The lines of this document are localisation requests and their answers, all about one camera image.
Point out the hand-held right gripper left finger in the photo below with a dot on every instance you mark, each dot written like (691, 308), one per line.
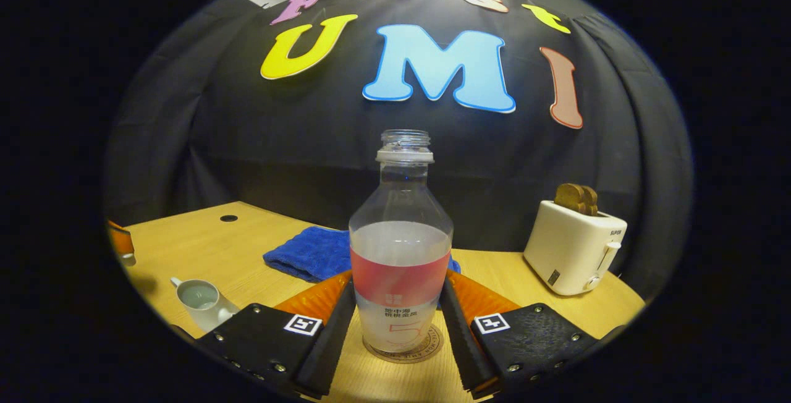
(327, 353)

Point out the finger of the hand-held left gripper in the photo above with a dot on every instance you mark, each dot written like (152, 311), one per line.
(120, 239)

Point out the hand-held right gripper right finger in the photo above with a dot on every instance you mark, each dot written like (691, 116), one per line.
(460, 347)

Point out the white teacup lid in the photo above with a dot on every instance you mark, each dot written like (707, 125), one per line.
(128, 259)

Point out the round wooden coaster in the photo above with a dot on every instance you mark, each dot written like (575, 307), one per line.
(426, 350)

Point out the clear water bottle red label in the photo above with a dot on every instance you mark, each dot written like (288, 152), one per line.
(400, 267)

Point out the white teacup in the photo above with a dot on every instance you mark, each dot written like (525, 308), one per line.
(207, 307)

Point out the blue towel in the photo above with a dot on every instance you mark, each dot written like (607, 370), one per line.
(309, 251)

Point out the white toaster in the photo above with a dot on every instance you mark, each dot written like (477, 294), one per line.
(568, 254)

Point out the brown toast slice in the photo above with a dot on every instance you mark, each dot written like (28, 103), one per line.
(568, 198)
(592, 202)

